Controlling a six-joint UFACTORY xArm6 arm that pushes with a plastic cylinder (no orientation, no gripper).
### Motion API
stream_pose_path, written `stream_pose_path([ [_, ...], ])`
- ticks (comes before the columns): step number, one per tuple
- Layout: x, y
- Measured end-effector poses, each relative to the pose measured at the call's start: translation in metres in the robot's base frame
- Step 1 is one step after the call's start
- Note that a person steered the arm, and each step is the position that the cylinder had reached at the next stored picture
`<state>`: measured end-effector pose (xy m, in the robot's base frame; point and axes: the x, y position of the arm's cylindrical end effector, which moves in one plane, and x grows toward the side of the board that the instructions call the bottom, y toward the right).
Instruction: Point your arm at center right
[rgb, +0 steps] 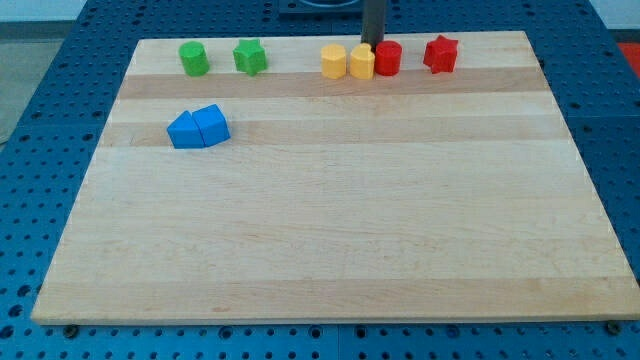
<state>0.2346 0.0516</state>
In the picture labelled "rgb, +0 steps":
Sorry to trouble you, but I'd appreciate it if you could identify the large wooden board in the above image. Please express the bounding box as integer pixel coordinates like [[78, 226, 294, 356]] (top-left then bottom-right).
[[31, 31, 639, 325]]

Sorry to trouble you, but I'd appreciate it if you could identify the blue cube block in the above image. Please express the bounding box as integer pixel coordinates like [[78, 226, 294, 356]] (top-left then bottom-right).
[[192, 104, 231, 147]]

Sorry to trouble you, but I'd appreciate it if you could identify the yellow hexagon block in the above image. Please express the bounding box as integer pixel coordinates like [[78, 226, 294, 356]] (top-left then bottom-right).
[[321, 44, 347, 79]]

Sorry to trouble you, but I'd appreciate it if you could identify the yellow heart block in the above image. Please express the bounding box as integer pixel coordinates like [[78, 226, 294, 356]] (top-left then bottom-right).
[[349, 43, 375, 80]]

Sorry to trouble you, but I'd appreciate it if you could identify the green star block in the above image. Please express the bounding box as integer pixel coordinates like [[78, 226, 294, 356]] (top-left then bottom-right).
[[233, 38, 268, 76]]

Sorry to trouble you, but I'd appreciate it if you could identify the red cylinder block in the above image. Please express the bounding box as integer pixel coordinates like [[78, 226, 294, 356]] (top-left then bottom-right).
[[374, 40, 403, 76]]

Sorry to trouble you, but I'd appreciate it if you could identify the blue triangular prism block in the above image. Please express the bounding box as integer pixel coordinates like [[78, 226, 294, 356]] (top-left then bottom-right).
[[166, 111, 204, 149]]

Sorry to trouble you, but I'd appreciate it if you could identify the dark cylindrical robot end stick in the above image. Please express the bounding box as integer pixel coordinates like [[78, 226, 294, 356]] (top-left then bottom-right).
[[361, 0, 387, 50]]

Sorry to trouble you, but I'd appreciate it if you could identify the red star block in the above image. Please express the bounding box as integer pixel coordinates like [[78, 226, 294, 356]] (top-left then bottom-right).
[[423, 35, 459, 74]]

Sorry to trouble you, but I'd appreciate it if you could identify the green cylinder block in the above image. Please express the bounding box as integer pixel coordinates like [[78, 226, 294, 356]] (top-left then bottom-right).
[[178, 41, 210, 77]]

